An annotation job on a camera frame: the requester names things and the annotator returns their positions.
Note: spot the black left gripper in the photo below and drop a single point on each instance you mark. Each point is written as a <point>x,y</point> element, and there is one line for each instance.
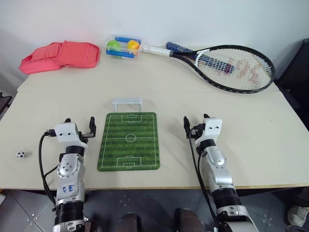
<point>84,135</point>

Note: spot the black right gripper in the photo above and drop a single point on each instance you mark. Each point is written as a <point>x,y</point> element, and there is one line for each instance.
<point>199,134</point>

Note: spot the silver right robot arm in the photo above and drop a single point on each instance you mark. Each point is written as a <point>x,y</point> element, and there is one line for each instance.
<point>220,174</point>

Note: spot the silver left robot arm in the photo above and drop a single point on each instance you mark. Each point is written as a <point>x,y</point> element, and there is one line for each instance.
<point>68,169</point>

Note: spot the green soccer field mat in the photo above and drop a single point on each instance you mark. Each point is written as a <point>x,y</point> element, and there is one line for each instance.
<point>129,145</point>

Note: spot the tiny soccer ball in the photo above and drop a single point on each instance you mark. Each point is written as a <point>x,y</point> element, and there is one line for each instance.
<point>21,155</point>

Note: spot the white miniature goal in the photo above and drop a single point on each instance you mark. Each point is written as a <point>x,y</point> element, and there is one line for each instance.
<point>126,99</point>

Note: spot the pink fabric pouch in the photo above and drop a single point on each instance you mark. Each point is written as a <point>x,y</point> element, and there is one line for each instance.
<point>65,54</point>

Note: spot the black stand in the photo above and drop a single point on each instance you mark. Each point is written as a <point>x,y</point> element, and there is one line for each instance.
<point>4,104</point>

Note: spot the black white tennis racket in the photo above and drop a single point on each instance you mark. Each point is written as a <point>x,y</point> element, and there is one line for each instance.
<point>157,50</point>

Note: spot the clear box with blue clips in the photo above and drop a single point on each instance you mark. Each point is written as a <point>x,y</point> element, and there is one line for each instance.
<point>123,52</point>

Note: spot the green plastic ball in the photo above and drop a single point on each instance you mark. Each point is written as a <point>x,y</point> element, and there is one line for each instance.
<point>113,45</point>

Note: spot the yellow plastic ball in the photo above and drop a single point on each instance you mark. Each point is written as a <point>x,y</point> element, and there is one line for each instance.
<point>133,45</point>

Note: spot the dark rounded shape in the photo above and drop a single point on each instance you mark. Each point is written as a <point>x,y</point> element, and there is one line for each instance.
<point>129,222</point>
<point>189,220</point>

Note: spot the black furniture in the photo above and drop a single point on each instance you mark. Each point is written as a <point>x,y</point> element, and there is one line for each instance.
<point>295,72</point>

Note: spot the white shoe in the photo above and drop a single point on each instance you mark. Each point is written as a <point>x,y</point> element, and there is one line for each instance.
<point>299,215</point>

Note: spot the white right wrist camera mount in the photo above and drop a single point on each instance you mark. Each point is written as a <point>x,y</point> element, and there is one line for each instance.
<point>212,128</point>

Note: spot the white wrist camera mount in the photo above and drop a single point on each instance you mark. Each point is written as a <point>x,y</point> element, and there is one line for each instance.
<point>67,135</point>
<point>212,128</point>

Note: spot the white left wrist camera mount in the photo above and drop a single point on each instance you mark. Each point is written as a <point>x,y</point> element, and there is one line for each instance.
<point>67,135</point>

